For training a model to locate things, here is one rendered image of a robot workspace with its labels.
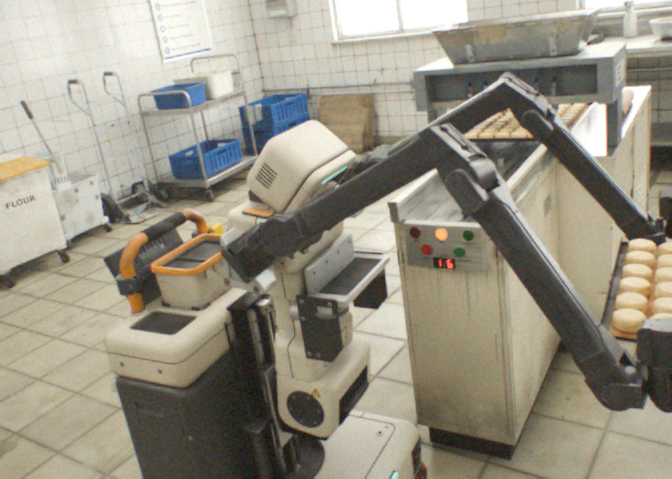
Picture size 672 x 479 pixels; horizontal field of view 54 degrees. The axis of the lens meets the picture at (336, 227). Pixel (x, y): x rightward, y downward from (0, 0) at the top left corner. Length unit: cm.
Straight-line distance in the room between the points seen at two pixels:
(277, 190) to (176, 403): 57
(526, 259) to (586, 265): 162
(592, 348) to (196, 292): 97
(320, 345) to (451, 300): 66
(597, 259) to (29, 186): 353
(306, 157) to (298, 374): 53
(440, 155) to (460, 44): 157
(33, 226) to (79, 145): 118
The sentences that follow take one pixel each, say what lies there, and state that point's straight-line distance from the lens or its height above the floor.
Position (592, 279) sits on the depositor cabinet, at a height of 36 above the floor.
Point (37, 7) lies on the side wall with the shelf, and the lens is 567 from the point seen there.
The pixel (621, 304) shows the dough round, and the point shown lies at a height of 93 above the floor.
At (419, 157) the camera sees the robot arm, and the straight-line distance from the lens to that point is 106.
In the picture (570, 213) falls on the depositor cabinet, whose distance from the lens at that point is 258.
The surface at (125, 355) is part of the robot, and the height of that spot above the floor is 77.
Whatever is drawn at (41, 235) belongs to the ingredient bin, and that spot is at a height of 26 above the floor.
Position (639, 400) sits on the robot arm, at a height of 90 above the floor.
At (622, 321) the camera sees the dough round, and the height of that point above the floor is 94.
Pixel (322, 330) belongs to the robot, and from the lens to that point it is 146.
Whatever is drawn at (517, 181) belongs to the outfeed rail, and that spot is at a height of 90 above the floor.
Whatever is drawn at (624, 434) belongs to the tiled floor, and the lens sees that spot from 248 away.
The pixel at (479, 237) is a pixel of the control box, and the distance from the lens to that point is 188.
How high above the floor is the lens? 151
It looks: 20 degrees down
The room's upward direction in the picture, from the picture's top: 9 degrees counter-clockwise
